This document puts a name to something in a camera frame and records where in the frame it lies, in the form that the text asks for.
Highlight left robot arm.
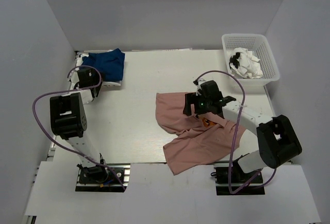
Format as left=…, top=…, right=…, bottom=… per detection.
left=49, top=66, right=109, bottom=182

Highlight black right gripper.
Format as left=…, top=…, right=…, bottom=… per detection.
left=184, top=92, right=212, bottom=116

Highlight white crumpled t-shirt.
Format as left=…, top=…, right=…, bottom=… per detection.
left=226, top=47, right=263, bottom=79

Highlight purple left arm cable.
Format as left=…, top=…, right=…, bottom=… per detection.
left=31, top=65, right=127, bottom=192

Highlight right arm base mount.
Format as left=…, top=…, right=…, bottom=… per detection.
left=210, top=166, right=265, bottom=196

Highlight blue folded t-shirt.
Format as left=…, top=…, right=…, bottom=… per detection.
left=82, top=48, right=125, bottom=82

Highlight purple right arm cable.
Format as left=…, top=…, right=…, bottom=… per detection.
left=196, top=70, right=276, bottom=195

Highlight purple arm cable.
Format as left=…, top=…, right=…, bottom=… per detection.
left=196, top=70, right=276, bottom=195
left=31, top=65, right=127, bottom=192

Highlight white plastic basket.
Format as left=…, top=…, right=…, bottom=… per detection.
left=222, top=33, right=280, bottom=88

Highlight white folded t-shirt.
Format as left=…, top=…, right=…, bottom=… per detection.
left=69, top=53, right=122, bottom=87

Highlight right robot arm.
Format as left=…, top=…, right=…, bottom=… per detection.
left=183, top=80, right=302, bottom=182

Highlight pink t-shirt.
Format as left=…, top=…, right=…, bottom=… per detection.
left=155, top=92, right=245, bottom=175

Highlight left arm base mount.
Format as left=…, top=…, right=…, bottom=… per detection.
left=75, top=164, right=130, bottom=193

